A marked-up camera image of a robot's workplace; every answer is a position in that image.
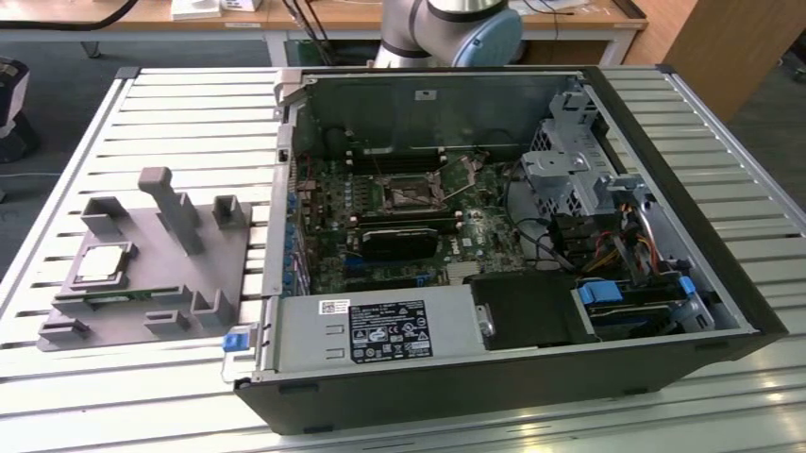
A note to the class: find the silver CPU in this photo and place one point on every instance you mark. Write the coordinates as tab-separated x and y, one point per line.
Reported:
100	262

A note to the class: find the CPU socket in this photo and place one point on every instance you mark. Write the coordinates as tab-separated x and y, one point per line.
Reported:
410	193

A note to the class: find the black RAM slot bank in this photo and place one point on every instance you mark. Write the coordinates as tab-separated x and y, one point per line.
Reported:
403	221
396	162

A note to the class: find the black graphics card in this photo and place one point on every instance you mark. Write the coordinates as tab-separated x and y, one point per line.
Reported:
396	243

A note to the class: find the green motherboard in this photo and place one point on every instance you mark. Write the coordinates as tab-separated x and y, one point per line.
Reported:
484	226

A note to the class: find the small silver heat sink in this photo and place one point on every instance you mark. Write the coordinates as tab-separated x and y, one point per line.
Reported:
462	273

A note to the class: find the grey power supply unit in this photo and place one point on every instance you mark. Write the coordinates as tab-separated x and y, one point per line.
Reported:
302	340

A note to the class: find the silver metal drive cage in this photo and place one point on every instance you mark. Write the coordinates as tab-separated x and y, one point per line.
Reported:
566	165

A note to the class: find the blue disk carrier tab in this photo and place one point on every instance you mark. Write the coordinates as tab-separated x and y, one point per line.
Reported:
598	293
686	286

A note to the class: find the blue plastic latch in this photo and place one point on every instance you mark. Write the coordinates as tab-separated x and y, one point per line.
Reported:
234	342

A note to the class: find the black open PC case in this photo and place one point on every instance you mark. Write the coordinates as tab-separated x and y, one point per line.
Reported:
440	401

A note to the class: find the grey plastic parts rack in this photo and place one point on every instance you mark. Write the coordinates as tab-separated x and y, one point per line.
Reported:
158	264

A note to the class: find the green circuit board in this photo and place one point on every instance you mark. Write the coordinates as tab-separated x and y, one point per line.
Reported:
308	52

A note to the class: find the green RAM stick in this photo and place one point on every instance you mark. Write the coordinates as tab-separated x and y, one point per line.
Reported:
148	294

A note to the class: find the metal disk bay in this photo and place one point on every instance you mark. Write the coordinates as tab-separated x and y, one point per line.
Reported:
693	316

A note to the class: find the white paper sheets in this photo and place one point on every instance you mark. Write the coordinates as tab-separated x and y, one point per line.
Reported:
561	4

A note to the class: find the white box with dark print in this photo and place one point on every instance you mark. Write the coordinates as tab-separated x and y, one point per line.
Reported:
242	5

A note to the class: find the wooden cabinet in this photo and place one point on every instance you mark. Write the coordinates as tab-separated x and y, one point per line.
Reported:
723	47

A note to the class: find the black bin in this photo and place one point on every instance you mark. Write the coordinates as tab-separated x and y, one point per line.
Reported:
19	141

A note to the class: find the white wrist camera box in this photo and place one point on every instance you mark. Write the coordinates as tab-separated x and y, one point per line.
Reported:
12	94

